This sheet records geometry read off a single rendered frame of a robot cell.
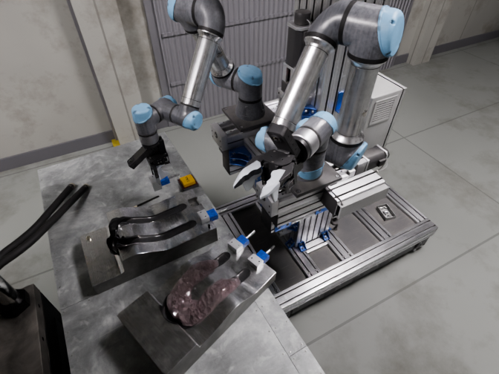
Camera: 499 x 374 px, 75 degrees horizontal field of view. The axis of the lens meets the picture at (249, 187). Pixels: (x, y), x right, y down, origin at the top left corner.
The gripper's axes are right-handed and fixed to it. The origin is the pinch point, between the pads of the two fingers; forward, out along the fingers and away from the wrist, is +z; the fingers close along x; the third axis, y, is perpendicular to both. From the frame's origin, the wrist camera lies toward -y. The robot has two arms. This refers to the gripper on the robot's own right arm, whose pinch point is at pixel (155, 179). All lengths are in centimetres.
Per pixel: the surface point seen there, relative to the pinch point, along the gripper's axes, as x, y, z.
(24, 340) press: -37, -62, 16
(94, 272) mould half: -28.0, -34.9, 9.0
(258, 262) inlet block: -56, 20, 8
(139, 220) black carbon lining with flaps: -15.4, -13.2, 4.5
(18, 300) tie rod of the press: -24, -62, 11
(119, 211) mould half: -9.9, -18.8, 1.5
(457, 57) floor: 140, 467, 99
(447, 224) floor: -50, 191, 98
